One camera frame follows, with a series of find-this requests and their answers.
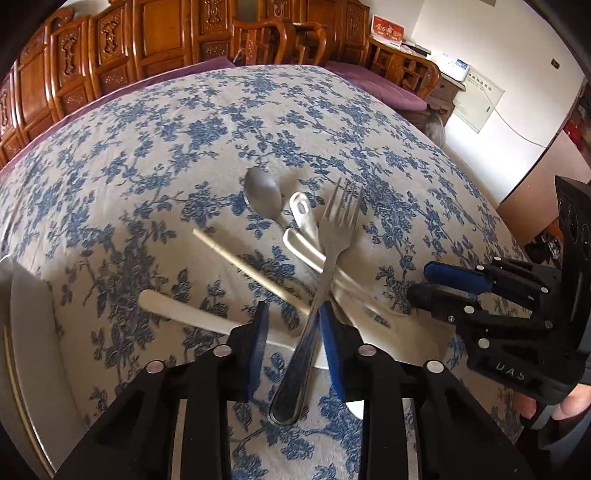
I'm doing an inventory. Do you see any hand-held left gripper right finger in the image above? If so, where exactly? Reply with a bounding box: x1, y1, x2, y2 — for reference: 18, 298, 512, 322
318, 301, 536, 480

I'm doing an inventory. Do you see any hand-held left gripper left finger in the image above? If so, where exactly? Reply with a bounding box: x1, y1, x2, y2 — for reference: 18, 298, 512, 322
53, 300, 271, 480

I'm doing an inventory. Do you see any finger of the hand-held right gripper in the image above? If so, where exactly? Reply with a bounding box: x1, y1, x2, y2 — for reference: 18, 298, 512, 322
423, 257, 563, 306
408, 284, 556, 341

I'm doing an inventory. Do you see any wooden chopstick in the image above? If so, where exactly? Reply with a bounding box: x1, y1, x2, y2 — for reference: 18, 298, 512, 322
192, 228, 311, 316

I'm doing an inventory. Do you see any metal fork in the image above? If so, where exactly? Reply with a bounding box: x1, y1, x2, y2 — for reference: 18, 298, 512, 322
269, 178, 364, 426

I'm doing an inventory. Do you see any metal spoon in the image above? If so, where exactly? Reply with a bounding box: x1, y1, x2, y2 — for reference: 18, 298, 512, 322
244, 166, 296, 232

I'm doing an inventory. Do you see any grey metal tray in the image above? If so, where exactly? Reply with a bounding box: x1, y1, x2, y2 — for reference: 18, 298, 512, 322
0, 256, 93, 476

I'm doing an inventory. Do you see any person's right hand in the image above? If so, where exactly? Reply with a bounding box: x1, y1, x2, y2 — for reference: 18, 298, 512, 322
513, 383, 591, 422

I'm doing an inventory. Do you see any brown wooden panel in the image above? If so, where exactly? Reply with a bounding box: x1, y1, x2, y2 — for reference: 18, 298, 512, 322
496, 129, 591, 250

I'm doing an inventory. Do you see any clear plastic bag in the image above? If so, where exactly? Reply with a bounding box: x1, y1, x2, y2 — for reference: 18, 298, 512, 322
422, 111, 447, 149

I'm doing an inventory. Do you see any wooden side table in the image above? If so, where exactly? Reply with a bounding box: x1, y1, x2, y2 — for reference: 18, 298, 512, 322
402, 39, 465, 117

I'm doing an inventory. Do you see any white box with blue label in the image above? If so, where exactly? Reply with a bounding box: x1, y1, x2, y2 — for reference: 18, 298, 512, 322
438, 52, 472, 82

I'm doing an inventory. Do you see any purple armchair cushion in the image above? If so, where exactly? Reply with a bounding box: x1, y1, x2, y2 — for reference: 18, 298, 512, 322
325, 60, 428, 112

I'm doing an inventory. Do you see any carved wooden armchair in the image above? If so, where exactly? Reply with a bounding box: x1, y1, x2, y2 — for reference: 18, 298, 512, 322
259, 0, 441, 114

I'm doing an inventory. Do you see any blue floral tablecloth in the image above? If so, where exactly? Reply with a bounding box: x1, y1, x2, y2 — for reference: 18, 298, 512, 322
0, 65, 532, 480

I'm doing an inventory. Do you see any red desk card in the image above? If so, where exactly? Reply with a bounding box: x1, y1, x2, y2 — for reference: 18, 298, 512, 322
372, 15, 407, 49

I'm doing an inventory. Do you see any long purple sofa cushion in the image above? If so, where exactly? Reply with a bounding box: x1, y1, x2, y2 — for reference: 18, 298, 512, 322
60, 56, 236, 125

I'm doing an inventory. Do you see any carved wooden sofa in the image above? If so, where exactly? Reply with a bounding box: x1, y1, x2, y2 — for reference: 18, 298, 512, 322
0, 0, 289, 169

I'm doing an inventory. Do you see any thin wall cable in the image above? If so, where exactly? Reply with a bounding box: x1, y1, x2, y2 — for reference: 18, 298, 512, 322
487, 104, 557, 149

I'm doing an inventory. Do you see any white wall panel door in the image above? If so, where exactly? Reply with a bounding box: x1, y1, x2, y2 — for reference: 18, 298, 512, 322
450, 69, 507, 135

